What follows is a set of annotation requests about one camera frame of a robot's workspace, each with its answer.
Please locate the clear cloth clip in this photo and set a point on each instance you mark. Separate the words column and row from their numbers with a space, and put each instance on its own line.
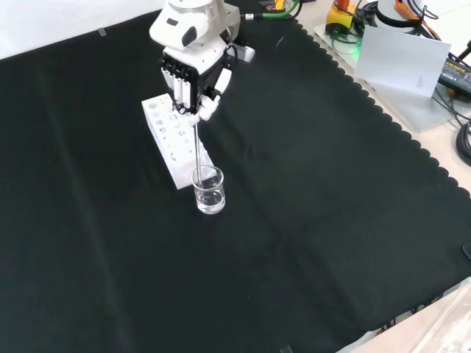
column 286, row 349

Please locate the clear glass rod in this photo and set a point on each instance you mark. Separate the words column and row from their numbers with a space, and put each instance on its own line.
column 197, row 150

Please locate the small clear glass beaker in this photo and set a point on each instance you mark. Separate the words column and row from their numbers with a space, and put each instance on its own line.
column 209, row 195

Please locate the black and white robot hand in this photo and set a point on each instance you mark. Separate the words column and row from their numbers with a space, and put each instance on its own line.
column 195, row 70

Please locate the white test tube rack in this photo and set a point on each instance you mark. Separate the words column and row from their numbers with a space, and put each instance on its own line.
column 173, row 162

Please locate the hex key set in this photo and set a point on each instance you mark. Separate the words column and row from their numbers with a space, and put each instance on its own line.
column 276, row 3

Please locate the black bench cloth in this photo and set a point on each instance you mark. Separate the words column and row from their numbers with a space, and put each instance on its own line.
column 294, row 191

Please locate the yellow stop button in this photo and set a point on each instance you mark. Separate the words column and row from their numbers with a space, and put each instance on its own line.
column 340, row 18

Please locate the pale board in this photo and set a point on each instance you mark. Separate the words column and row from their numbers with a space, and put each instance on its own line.
column 399, row 59

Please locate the black power adapter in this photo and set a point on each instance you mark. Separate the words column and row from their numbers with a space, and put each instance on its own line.
column 456, row 71

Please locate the grey tape piece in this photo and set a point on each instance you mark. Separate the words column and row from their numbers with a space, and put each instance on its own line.
column 102, row 32

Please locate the grey base plate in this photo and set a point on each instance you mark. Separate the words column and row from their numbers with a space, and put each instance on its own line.
column 419, row 110

